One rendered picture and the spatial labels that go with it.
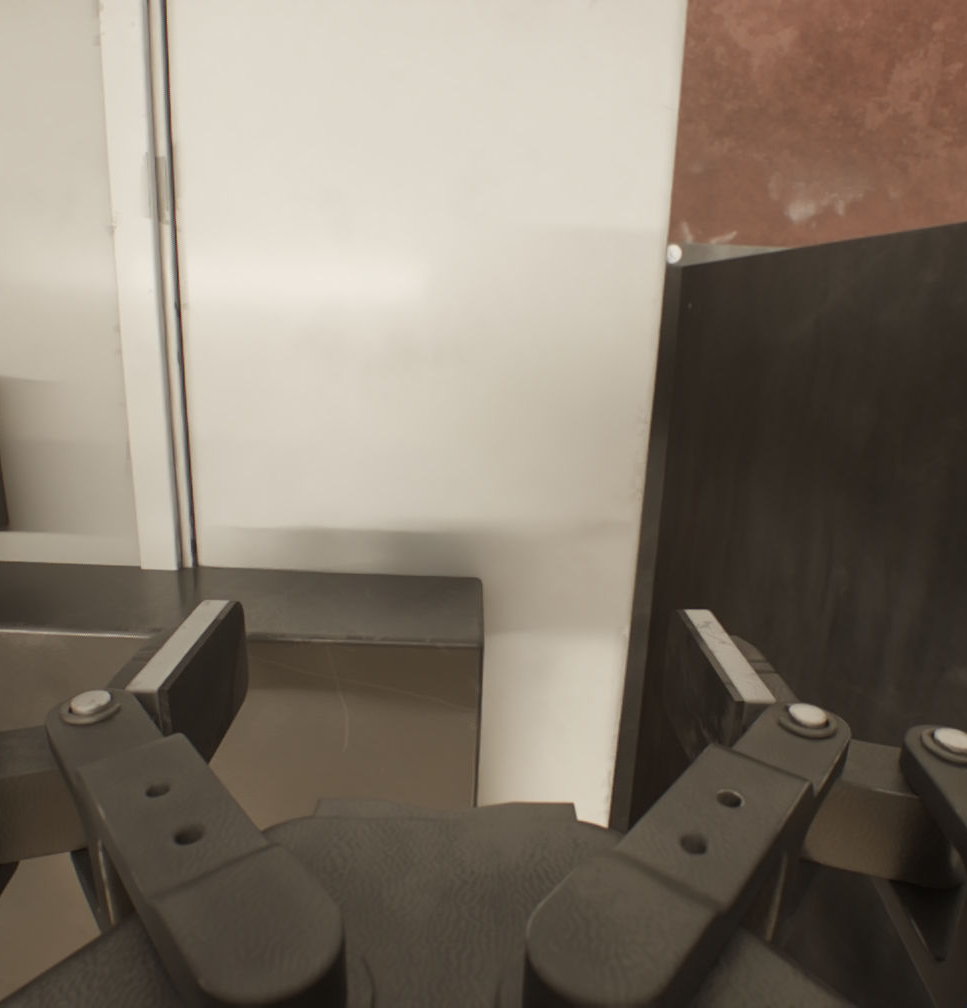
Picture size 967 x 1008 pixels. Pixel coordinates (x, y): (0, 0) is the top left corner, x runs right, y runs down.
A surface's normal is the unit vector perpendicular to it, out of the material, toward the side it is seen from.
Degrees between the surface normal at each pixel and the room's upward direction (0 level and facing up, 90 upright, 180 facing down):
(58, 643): 0
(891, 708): 90
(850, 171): 0
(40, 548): 0
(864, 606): 90
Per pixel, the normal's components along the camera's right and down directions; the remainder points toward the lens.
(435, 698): 0.01, 0.27
